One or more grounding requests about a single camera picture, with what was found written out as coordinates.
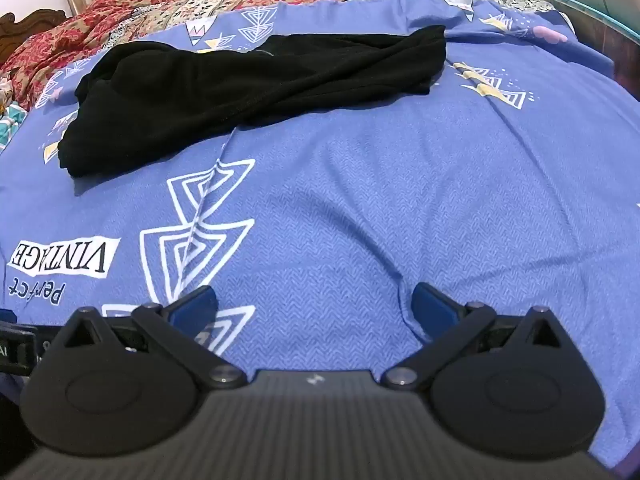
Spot clear teal-rimmed storage box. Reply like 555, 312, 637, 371
546, 0, 640, 92

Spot carved wooden headboard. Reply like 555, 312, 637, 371
0, 10, 67, 67

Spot teal patterned cloth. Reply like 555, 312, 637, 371
0, 102, 28, 153

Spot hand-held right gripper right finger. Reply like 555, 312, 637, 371
382, 282, 572, 389

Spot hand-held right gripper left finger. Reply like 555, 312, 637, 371
62, 285, 247, 389

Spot blue printed bedsheet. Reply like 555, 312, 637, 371
0, 0, 640, 466

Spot black pants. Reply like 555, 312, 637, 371
57, 25, 447, 179

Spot red patterned quilt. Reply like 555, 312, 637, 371
0, 0, 557, 111

